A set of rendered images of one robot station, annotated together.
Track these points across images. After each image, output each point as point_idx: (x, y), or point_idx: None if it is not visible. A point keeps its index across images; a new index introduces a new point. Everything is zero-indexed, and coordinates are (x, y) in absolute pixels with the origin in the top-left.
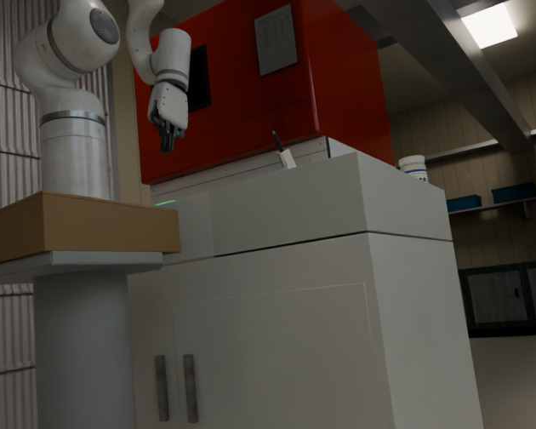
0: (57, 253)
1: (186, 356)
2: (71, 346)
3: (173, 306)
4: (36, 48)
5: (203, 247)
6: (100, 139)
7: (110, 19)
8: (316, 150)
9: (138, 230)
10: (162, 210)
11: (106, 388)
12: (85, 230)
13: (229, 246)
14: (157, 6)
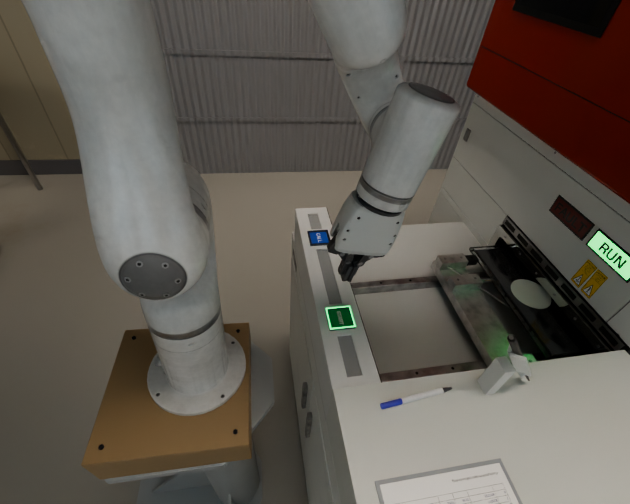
0: (110, 481)
1: (307, 417)
2: None
3: (312, 384)
4: None
5: (324, 403)
6: (193, 349)
7: (160, 266)
8: None
9: (194, 460)
10: (226, 448)
11: None
12: (134, 469)
13: (330, 439)
14: (374, 66)
